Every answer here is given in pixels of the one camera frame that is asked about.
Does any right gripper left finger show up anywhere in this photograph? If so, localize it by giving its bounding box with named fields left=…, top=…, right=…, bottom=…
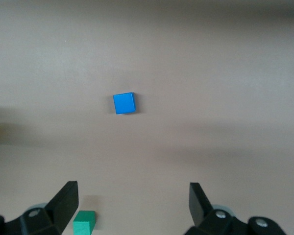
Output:
left=44, top=181, right=79, bottom=235

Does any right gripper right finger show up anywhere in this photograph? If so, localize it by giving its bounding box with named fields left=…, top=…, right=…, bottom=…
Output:
left=189, top=182, right=214, bottom=227

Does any blue cube block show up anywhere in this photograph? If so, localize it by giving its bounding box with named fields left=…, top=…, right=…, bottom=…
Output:
left=112, top=92, right=137, bottom=115

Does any green cube block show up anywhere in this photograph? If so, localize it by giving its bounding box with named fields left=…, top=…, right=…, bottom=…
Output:
left=73, top=210, right=96, bottom=235

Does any brown table cover sheet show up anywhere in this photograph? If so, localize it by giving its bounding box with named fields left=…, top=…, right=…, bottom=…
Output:
left=0, top=0, right=294, bottom=235

